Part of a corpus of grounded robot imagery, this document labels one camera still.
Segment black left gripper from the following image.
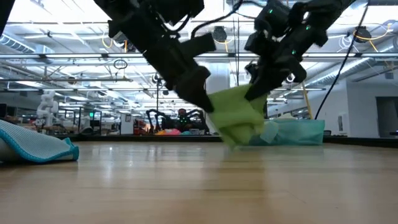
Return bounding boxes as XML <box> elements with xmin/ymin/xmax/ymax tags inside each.
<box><xmin>145</xmin><ymin>32</ymin><xmax>218</xmax><ymax>114</ymax></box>

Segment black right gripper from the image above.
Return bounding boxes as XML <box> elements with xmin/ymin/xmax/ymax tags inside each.
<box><xmin>243</xmin><ymin>45</ymin><xmax>308</xmax><ymax>103</ymax></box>

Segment bright green microfiber towel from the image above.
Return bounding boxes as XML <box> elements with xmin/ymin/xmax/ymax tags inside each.
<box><xmin>206</xmin><ymin>83</ymin><xmax>269</xmax><ymax>147</ymax></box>

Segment white pillar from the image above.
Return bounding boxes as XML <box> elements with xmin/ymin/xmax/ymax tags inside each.
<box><xmin>206</xmin><ymin>61</ymin><xmax>231</xmax><ymax>95</ymax></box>

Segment person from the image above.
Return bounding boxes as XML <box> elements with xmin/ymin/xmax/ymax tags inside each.
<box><xmin>176</xmin><ymin>108</ymin><xmax>191</xmax><ymax>132</ymax></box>

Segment black background robot arms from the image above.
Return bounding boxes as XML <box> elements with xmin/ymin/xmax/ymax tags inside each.
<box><xmin>145</xmin><ymin>108</ymin><xmax>211</xmax><ymax>136</ymax></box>

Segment colourful cloth pile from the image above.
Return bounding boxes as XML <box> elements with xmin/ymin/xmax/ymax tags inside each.
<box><xmin>154</xmin><ymin>128</ymin><xmax>194</xmax><ymax>136</ymax></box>

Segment teal plastic bin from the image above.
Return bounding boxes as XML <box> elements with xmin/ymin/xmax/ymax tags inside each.
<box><xmin>248</xmin><ymin>118</ymin><xmax>326</xmax><ymax>147</ymax></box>

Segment red background machine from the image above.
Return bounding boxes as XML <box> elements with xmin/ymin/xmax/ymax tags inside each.
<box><xmin>133</xmin><ymin>119</ymin><xmax>147</xmax><ymax>136</ymax></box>

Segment white cabinet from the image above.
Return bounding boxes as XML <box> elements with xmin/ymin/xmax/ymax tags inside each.
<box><xmin>120</xmin><ymin>113</ymin><xmax>135</xmax><ymax>136</ymax></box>

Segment long strip light fixture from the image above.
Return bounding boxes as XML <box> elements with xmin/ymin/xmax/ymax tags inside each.
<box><xmin>0</xmin><ymin>52</ymin><xmax>398</xmax><ymax>63</ymax></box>

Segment dark door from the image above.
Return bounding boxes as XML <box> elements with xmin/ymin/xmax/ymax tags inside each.
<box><xmin>375</xmin><ymin>96</ymin><xmax>398</xmax><ymax>138</ymax></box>

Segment white robot figure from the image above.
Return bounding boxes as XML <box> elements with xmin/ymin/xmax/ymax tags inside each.
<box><xmin>35</xmin><ymin>90</ymin><xmax>60</xmax><ymax>126</ymax></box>

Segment light blue teal-edged towel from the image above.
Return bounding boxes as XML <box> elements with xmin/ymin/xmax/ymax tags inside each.
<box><xmin>0</xmin><ymin>119</ymin><xmax>80</xmax><ymax>164</ymax></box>

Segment black hanging cable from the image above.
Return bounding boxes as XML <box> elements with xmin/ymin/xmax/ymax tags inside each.
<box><xmin>236</xmin><ymin>17</ymin><xmax>241</xmax><ymax>87</ymax></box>

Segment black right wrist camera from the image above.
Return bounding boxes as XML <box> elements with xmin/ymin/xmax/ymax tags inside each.
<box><xmin>244</xmin><ymin>29</ymin><xmax>272</xmax><ymax>57</ymax></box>

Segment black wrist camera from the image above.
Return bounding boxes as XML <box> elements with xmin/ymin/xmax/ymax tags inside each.
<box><xmin>149</xmin><ymin>0</ymin><xmax>205</xmax><ymax>26</ymax></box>
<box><xmin>244</xmin><ymin>29</ymin><xmax>272</xmax><ymax>57</ymax></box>

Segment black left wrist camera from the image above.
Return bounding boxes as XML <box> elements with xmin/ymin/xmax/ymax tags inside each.
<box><xmin>149</xmin><ymin>0</ymin><xmax>205</xmax><ymax>26</ymax></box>

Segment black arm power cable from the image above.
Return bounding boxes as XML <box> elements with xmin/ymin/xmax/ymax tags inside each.
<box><xmin>314</xmin><ymin>2</ymin><xmax>369</xmax><ymax>121</ymax></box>

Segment black cable loop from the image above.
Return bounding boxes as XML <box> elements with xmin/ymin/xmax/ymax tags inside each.
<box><xmin>113</xmin><ymin>58</ymin><xmax>129</xmax><ymax>71</ymax></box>

